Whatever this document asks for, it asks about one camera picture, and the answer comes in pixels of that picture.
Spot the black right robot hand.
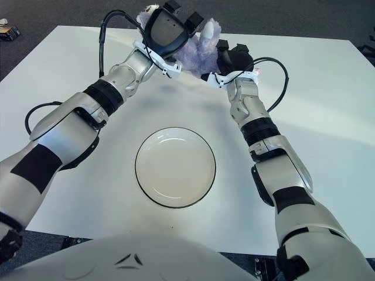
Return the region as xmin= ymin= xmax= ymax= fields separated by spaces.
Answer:
xmin=210 ymin=39 xmax=254 ymax=77

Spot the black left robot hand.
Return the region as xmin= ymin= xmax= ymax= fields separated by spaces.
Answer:
xmin=142 ymin=1 xmax=205 ymax=58

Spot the purple plush bunny doll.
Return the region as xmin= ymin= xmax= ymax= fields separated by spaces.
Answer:
xmin=136 ymin=4 xmax=261 ymax=80

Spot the white plate with black rim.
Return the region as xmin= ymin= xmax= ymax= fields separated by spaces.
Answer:
xmin=135 ymin=126 xmax=217 ymax=209

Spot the black chair base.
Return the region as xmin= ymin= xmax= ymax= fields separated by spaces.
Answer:
xmin=359 ymin=43 xmax=375 ymax=59

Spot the black and orange box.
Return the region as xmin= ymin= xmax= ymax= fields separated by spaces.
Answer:
xmin=0 ymin=25 xmax=21 ymax=40

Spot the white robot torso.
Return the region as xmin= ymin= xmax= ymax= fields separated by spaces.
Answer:
xmin=0 ymin=234 xmax=264 ymax=281

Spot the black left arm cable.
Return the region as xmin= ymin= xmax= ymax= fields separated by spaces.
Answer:
xmin=25 ymin=10 xmax=147 ymax=135

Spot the black table bracket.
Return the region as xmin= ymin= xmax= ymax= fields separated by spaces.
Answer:
xmin=63 ymin=235 xmax=94 ymax=249
xmin=254 ymin=257 xmax=279 ymax=281

